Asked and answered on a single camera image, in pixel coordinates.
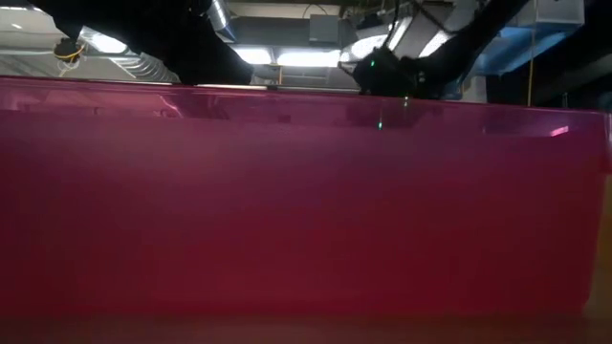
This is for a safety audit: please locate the red plastic bin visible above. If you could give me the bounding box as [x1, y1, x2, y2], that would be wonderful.
[0, 75, 612, 319]

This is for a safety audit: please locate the angled ceiling light fixture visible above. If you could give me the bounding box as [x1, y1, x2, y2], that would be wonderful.
[341, 18, 403, 67]

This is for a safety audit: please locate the grey ceiling box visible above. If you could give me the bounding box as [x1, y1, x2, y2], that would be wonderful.
[308, 13, 341, 44]

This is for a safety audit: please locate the ceiling light panel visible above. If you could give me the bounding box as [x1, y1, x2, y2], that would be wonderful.
[229, 44, 273, 66]
[275, 49, 342, 69]

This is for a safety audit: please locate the grey horizontal overhead bar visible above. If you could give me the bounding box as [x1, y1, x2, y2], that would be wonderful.
[157, 80, 364, 97]

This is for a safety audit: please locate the yellow black ceiling reel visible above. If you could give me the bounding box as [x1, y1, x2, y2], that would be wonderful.
[53, 37, 87, 63]

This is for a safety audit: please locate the yellow hanging cord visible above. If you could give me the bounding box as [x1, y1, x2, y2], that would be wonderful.
[526, 27, 534, 108]

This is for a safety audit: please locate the large rectangular metal duct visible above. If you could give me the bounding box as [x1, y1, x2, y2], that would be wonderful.
[470, 0, 585, 77]

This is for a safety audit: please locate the round silver air duct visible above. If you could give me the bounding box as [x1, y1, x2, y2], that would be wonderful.
[208, 0, 238, 43]

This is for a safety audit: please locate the corrugated silver air duct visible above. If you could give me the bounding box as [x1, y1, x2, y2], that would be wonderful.
[78, 26, 182, 83]

